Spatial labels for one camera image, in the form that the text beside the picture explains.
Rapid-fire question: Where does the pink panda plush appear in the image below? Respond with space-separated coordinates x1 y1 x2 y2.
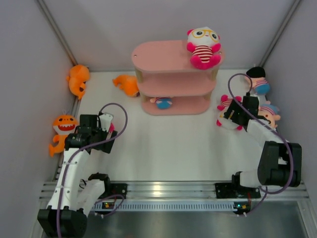
186 27 221 70
108 123 115 133
216 94 245 131

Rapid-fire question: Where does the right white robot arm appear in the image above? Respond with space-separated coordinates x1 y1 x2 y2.
223 95 302 197

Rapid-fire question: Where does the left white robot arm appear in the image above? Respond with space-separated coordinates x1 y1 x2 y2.
37 113 117 238

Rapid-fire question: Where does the orange shark plush near shelf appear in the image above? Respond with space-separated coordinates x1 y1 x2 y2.
112 74 140 97

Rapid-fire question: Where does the doll plush on bottom shelf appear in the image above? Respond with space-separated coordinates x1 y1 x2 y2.
150 97 173 110

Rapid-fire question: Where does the pink three-tier shelf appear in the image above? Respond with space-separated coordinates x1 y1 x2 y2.
131 40 220 116

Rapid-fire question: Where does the orange shark plush front-left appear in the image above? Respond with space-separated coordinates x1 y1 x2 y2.
49 115 79 157

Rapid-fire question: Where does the blue-hat doll plush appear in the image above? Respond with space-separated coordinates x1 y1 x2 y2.
259 101 281 129

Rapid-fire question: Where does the black-haired doll plush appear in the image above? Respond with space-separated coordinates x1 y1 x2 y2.
245 66 270 95

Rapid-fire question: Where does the orange shark plush back-left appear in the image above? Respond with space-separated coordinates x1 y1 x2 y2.
66 64 90 100

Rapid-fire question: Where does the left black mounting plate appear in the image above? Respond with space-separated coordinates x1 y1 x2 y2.
109 182 128 199

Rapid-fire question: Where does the black mounting plate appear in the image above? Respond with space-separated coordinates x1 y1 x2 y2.
109 182 128 199
215 182 236 199

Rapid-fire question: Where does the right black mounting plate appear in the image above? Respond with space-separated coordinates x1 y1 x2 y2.
215 182 236 199

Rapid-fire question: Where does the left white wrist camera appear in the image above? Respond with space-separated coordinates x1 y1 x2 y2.
99 113 113 132

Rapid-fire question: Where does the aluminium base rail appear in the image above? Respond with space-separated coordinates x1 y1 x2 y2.
39 181 309 201

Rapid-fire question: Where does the white slotted cable duct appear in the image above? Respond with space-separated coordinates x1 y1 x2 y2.
92 200 250 212

